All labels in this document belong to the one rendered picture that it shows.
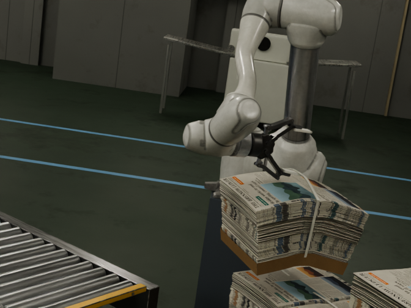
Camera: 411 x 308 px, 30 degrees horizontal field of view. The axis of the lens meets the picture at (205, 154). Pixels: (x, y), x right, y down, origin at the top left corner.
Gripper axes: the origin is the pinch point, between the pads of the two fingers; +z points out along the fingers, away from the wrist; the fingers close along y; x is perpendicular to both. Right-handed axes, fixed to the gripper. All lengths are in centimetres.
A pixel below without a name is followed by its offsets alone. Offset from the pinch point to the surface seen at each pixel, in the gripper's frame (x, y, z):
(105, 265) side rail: -27, 55, -48
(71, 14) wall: -930, 38, 143
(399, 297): 61, 22, 1
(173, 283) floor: -185, 130, 53
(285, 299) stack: 10.7, 47.1, 1.0
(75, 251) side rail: -40, 56, -56
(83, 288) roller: -11, 56, -60
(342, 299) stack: 12, 46, 22
